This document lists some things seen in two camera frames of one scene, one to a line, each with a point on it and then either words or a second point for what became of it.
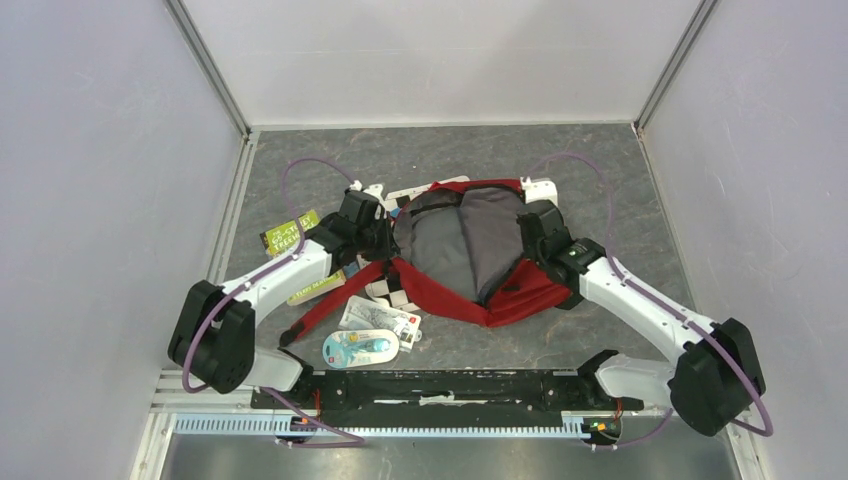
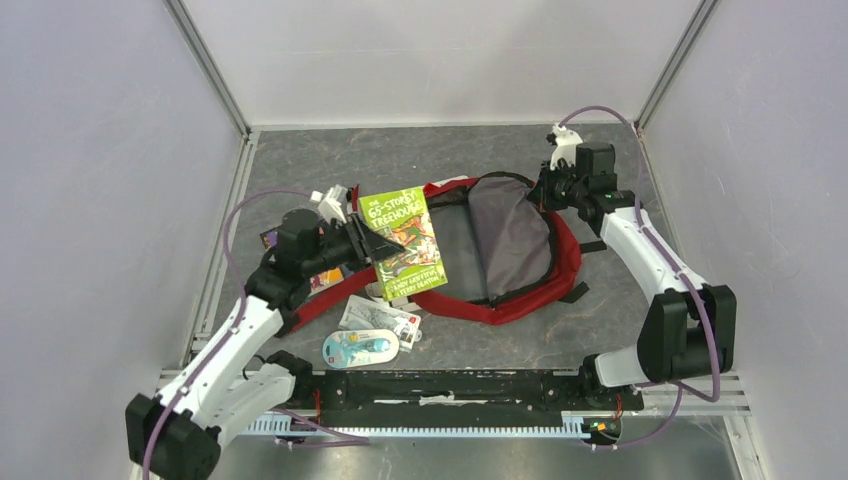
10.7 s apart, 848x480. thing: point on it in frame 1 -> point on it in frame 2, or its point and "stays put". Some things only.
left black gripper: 389,248 stays put
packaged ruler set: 364,313 stays put
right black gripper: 527,250 -> 542,195
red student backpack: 460,242 stays put
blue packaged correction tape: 344,348 stays put
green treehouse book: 284,239 -> 404,217
